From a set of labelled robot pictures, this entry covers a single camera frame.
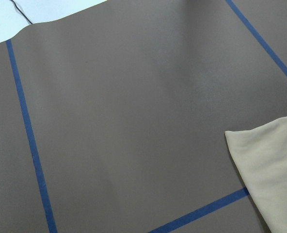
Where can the cream long-sleeve printed shirt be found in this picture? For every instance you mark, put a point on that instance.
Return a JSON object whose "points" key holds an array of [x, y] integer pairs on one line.
{"points": [[260, 156]]}

